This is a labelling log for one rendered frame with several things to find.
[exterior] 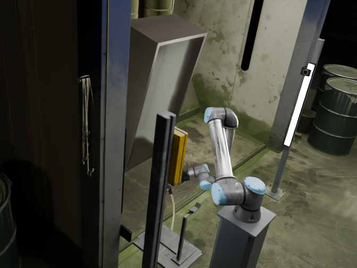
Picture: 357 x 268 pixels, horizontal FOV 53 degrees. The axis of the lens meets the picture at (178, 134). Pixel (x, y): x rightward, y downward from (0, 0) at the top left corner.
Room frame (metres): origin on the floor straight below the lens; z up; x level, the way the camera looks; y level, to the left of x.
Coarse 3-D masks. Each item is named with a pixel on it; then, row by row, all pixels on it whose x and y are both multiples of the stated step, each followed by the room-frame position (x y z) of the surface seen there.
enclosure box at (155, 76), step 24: (144, 24) 2.58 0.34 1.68; (168, 24) 2.73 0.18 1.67; (192, 24) 2.90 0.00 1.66; (144, 48) 2.39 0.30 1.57; (168, 48) 3.03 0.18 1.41; (192, 48) 2.89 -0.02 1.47; (144, 72) 2.38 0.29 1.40; (168, 72) 3.01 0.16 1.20; (192, 72) 2.85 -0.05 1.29; (144, 96) 2.39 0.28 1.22; (168, 96) 3.00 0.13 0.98; (144, 120) 3.14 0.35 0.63; (144, 144) 2.92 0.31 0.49
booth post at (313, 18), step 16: (320, 0) 3.96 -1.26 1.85; (304, 16) 4.03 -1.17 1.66; (320, 16) 3.94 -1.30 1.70; (304, 32) 4.00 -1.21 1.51; (320, 32) 4.07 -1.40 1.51; (304, 48) 3.97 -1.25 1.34; (304, 64) 3.94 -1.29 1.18; (288, 80) 4.01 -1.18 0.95; (288, 96) 3.98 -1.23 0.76; (288, 112) 3.95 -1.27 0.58; (272, 128) 4.04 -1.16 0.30; (272, 144) 4.00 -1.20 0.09
